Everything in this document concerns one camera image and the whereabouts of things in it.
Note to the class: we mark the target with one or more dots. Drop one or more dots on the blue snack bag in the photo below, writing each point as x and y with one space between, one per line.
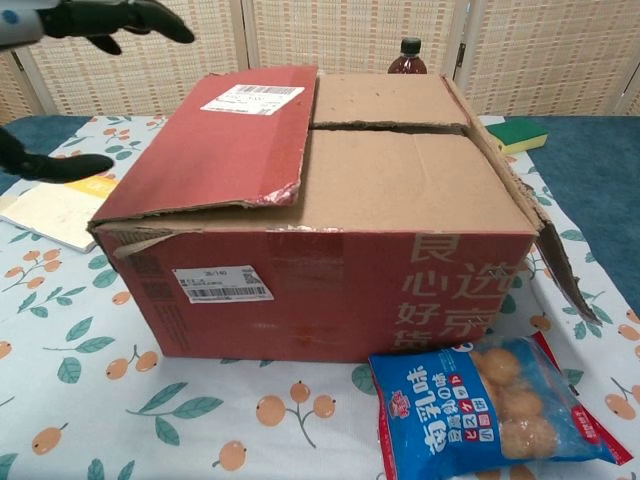
450 415

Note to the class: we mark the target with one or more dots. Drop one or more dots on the dark drink bottle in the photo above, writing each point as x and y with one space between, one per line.
407 60

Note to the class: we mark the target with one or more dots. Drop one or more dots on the woven folding screen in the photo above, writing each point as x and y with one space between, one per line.
350 30

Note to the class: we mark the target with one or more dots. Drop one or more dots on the red cardboard box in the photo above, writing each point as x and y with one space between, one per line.
325 280

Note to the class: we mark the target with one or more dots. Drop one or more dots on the green yellow sponge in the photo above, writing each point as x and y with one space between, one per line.
517 132

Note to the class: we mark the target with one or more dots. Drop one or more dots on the yellow white notebook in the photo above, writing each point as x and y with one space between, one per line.
55 215

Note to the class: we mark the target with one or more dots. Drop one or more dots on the floral print tablecloth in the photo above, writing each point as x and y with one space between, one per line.
150 415

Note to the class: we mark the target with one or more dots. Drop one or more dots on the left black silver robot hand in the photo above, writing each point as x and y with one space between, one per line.
115 15

